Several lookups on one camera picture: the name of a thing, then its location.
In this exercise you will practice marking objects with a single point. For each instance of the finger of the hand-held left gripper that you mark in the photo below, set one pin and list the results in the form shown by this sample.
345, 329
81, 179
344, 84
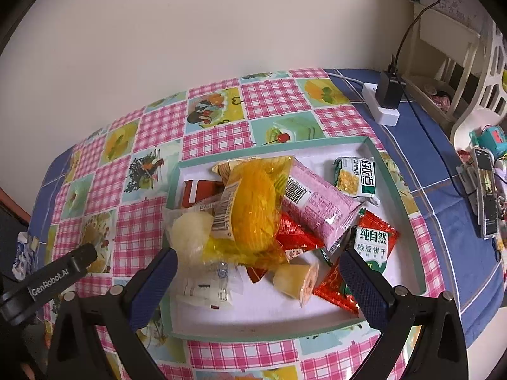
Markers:
83, 257

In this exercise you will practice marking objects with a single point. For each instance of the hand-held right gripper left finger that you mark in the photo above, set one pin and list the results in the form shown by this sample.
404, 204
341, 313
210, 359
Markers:
154, 285

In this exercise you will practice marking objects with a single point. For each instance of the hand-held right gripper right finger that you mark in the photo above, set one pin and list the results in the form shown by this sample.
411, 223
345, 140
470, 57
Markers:
364, 289

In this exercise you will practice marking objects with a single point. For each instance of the red candy packet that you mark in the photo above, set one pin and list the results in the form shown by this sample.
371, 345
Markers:
336, 293

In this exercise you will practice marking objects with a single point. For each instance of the green and white biscuit packet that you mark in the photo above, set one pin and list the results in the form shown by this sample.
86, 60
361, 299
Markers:
372, 245

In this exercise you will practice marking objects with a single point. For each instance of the clear packet with green edges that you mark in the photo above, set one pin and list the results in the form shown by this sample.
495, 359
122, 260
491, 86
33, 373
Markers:
326, 259

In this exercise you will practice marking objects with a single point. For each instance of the white grey snack packet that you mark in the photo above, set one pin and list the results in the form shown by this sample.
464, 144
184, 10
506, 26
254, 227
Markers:
206, 291

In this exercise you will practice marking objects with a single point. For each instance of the white bun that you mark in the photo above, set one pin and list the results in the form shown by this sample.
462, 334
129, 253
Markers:
190, 233

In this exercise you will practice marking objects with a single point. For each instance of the red lattice pattern packet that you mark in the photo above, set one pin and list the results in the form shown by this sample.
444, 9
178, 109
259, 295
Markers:
297, 239

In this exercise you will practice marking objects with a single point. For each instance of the white tray with green rim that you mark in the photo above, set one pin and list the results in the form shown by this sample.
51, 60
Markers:
277, 316

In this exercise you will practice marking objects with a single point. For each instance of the pink snack packet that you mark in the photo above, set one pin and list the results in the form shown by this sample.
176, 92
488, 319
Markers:
321, 206

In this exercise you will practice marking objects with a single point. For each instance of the red packet with white stripe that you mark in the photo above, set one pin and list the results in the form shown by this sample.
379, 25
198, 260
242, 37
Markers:
202, 190

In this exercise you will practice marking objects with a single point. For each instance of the green corn snack packet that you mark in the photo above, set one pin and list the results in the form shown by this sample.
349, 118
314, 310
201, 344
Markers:
352, 178

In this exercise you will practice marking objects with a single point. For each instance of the orange translucent snack packet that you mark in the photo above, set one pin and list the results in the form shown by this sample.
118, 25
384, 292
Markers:
253, 213

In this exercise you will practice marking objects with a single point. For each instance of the crumpled blue white wrapper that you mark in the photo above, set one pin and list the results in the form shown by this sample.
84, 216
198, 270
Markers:
23, 257

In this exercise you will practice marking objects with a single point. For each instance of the pink plaid printed tablecloth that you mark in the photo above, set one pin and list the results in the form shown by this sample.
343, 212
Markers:
130, 221

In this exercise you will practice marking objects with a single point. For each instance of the reddish wooden board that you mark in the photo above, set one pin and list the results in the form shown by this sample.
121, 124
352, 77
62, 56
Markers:
14, 206

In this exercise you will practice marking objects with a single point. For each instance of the grey phone stand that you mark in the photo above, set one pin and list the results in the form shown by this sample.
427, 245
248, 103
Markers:
467, 182

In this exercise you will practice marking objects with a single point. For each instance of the smartphone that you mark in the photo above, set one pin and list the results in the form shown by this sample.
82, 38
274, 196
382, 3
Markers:
485, 190

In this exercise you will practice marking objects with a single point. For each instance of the white power strip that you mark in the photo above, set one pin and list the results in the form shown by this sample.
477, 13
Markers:
382, 114

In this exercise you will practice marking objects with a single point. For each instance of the teal toy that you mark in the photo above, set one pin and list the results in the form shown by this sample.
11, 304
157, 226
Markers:
491, 136

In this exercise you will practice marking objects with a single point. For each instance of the black charger plug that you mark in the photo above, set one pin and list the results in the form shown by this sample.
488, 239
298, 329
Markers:
390, 89

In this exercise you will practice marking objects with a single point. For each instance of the white plastic rack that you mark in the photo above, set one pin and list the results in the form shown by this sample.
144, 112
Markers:
471, 59

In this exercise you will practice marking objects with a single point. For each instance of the white paper sheet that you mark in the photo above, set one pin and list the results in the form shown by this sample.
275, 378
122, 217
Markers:
459, 2

